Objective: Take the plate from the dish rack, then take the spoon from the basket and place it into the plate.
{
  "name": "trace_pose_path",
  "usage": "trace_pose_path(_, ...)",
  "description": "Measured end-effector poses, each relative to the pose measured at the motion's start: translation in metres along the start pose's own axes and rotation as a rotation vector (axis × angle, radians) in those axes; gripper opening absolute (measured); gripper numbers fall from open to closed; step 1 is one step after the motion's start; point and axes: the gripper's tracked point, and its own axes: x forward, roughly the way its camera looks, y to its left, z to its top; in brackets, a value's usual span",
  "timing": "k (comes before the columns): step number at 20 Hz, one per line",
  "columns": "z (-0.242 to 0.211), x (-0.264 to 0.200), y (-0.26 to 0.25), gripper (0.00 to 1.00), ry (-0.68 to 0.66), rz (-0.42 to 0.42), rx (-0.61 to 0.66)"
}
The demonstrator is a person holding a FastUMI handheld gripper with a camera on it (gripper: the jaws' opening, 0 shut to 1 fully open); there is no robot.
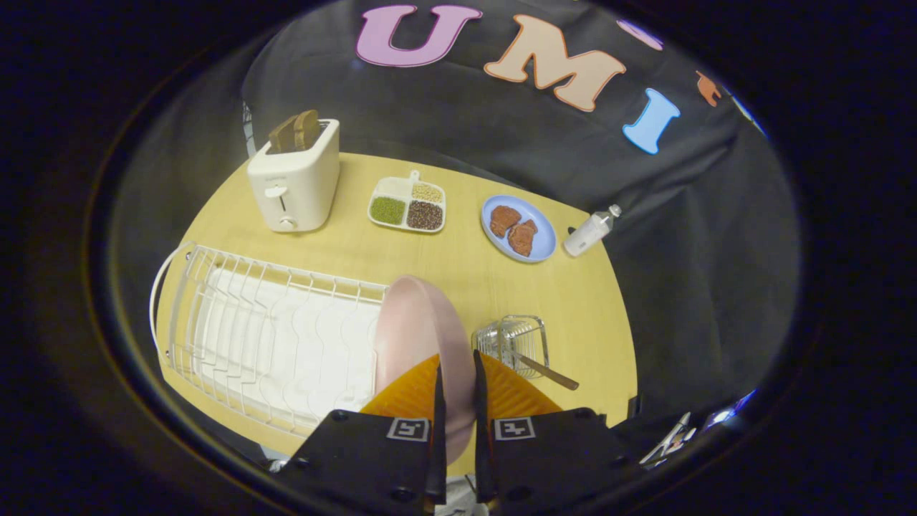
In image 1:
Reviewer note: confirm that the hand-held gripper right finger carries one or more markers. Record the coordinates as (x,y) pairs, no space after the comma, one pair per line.
(481,430)

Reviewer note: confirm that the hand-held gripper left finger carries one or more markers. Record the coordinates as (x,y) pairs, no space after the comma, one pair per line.
(438,430)

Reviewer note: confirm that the pink plate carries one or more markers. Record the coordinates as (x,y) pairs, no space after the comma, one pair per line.
(412,330)

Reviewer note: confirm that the blue plate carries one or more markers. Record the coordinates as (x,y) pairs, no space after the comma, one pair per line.
(544,233)

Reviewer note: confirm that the brown meat piece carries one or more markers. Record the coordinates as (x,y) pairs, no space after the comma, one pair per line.
(523,238)
(503,218)

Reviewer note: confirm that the white bottle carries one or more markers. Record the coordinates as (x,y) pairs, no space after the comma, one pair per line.
(589,231)

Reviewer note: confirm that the white divided tray with beans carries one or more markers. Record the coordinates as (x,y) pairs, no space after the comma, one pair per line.
(407,204)

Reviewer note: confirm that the black backdrop cloth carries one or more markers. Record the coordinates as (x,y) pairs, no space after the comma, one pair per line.
(680,251)

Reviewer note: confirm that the white toaster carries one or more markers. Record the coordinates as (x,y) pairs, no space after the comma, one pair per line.
(294,186)

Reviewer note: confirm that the brown toast slice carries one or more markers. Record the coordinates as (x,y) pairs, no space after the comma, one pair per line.
(281,135)
(308,127)

